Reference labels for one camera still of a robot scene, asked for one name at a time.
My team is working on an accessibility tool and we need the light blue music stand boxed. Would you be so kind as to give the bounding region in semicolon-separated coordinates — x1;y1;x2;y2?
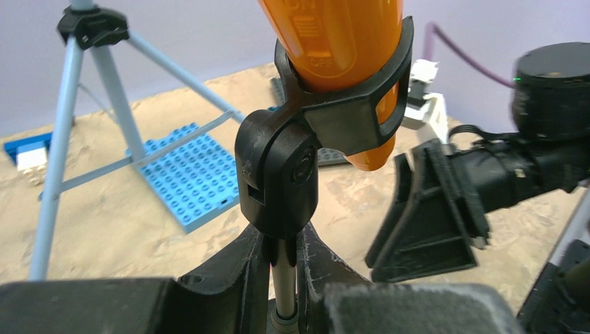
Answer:
28;0;246;282

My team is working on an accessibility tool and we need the blue and white brick stack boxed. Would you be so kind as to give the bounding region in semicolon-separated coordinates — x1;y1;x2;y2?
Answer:
3;132;53;186

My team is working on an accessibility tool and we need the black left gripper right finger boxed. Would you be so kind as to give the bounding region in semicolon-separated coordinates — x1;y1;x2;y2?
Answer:
296;223;369;333

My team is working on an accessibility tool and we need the light blue building baseplate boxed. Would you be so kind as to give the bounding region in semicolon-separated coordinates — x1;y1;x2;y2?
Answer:
137;134;239;233

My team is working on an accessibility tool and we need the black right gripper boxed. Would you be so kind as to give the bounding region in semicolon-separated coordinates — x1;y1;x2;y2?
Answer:
365;125;589;283

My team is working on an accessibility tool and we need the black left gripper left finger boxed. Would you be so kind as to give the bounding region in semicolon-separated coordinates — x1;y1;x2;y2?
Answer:
178;225;269;333

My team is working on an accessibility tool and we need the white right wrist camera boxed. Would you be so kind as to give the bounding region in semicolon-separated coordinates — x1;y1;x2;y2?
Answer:
401;59;449;144

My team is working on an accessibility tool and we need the orange toy microphone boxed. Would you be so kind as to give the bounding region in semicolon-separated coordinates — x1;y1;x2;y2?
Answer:
257;0;405;173

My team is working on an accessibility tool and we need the black microphone stand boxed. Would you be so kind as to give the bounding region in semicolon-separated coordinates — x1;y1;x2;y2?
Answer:
234;16;415;334

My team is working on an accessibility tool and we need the grey building baseplate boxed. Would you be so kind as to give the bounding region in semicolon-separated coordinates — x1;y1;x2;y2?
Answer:
270;77;348;167

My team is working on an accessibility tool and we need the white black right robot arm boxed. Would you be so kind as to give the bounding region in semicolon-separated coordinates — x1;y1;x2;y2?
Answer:
333;42;589;333

